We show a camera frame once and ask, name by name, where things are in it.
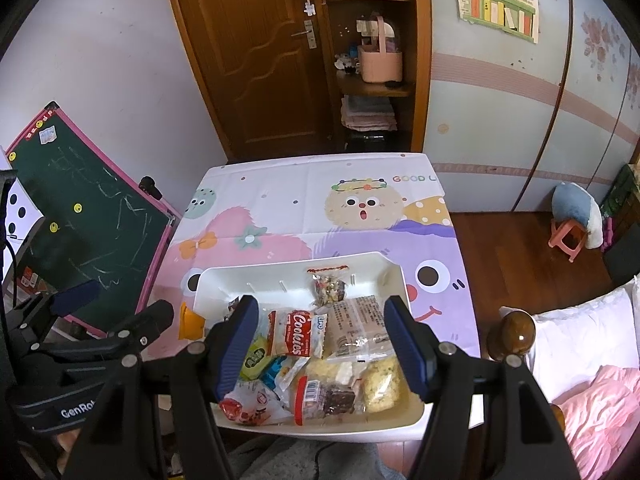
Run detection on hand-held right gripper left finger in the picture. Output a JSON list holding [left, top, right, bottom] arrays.
[[60, 295, 260, 480]]

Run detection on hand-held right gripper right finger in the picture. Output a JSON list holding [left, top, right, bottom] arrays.
[[383, 295, 583, 480]]

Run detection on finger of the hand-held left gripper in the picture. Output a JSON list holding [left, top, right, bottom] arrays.
[[107, 300, 175, 356], [0, 280, 102, 361]]

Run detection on orange snack packet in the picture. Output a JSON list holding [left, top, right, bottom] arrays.
[[179, 301, 207, 342]]

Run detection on light blue white packet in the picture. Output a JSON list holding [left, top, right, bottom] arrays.
[[260, 355, 301, 391]]

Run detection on clear brown cake packet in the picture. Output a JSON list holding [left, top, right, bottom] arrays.
[[322, 296, 396, 363]]

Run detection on red and white snack packet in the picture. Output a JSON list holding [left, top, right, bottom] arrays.
[[220, 380, 293, 426]]

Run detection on red cookie packet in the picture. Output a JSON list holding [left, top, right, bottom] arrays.
[[267, 309, 328, 358]]

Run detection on white plastic tray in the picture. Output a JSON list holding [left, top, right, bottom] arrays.
[[192, 251, 426, 440]]

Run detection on small yellow snack bag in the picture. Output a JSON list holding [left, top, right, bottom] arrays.
[[305, 360, 368, 391]]

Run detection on red-wrapped brownie packet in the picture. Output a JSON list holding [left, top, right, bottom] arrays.
[[295, 375, 357, 426]]

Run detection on clear mixed nuts packet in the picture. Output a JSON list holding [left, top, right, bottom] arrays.
[[306, 266, 349, 308]]

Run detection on white dotted board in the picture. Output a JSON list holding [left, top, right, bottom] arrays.
[[0, 152, 45, 261]]

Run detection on wooden bedpost knob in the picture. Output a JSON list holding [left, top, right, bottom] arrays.
[[487, 310, 537, 362]]

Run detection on person's grey fleece clothing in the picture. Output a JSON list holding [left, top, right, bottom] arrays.
[[227, 435, 393, 480]]

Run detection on pink plastic stool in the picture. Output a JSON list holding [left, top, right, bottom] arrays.
[[549, 220, 586, 262]]

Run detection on pink blanket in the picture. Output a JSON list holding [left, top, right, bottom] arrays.
[[550, 365, 640, 480]]

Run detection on small pink stool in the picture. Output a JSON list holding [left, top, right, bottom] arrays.
[[552, 182, 603, 251]]

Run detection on dark bag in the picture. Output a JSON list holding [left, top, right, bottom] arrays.
[[602, 237, 640, 286]]

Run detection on folded towels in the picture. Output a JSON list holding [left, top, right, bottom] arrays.
[[341, 95, 398, 132]]

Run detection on floral sliding wardrobe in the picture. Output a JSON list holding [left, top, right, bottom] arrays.
[[422, 0, 640, 216]]

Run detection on brown wooden door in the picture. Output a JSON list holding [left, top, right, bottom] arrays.
[[160, 0, 346, 163]]

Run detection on pink basket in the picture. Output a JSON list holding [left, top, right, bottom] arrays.
[[357, 15, 403, 83]]

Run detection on wooden shelf unit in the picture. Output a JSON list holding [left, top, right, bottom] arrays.
[[320, 0, 432, 153]]

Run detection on green chalkboard pink frame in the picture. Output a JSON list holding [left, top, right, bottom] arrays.
[[5, 102, 182, 338]]

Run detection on black cable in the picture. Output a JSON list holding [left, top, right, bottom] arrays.
[[314, 442, 333, 480]]

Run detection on metal door handle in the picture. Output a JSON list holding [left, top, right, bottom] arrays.
[[291, 19, 318, 50]]

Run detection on wall poster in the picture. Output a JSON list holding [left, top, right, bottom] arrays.
[[450, 0, 541, 43]]

